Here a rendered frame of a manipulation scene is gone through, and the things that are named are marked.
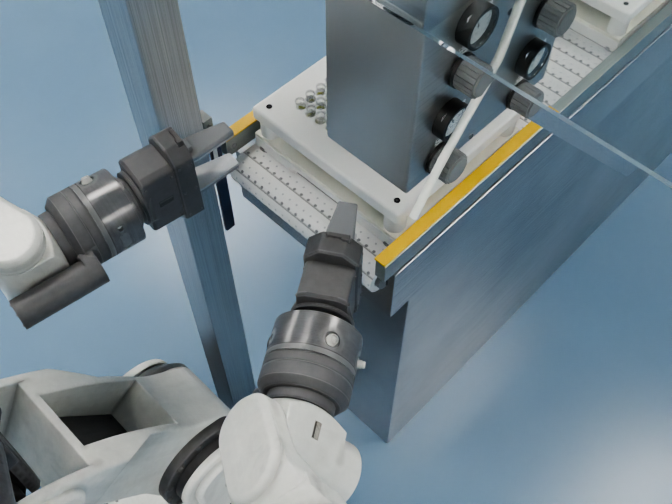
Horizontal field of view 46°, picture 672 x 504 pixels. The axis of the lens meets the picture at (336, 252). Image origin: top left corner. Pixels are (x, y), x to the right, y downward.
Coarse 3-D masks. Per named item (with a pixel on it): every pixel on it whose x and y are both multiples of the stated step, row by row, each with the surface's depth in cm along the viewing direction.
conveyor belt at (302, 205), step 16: (240, 160) 103; (256, 160) 103; (272, 160) 103; (240, 176) 103; (256, 176) 102; (272, 176) 101; (288, 176) 101; (256, 192) 102; (272, 192) 100; (288, 192) 100; (304, 192) 100; (320, 192) 100; (272, 208) 101; (288, 208) 99; (304, 208) 98; (320, 208) 98; (304, 224) 98; (320, 224) 97; (368, 240) 95; (368, 256) 94; (368, 272) 94; (368, 288) 95
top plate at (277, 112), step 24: (312, 72) 102; (288, 96) 99; (264, 120) 98; (288, 120) 97; (312, 120) 97; (504, 120) 97; (312, 144) 95; (336, 144) 95; (480, 144) 95; (336, 168) 93; (360, 168) 92; (360, 192) 91; (384, 192) 90; (408, 192) 90; (432, 192) 92
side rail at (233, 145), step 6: (252, 126) 102; (258, 126) 103; (240, 132) 101; (246, 132) 102; (252, 132) 103; (234, 138) 101; (240, 138) 102; (246, 138) 103; (252, 138) 104; (222, 144) 101; (228, 144) 101; (234, 144) 101; (240, 144) 103; (222, 150) 102; (228, 150) 101; (234, 150) 102
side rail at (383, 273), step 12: (540, 132) 101; (528, 144) 101; (516, 156) 100; (504, 168) 99; (492, 180) 99; (480, 192) 98; (456, 204) 94; (468, 204) 97; (444, 216) 93; (456, 216) 97; (432, 228) 93; (420, 240) 92; (408, 252) 91; (396, 264) 91; (384, 276) 91
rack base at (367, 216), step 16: (256, 144) 104; (272, 144) 101; (288, 144) 101; (496, 144) 101; (288, 160) 100; (304, 160) 99; (480, 160) 99; (304, 176) 99; (320, 176) 98; (464, 176) 98; (336, 192) 96; (352, 192) 96; (448, 192) 96; (368, 208) 95; (368, 224) 95; (384, 240) 94
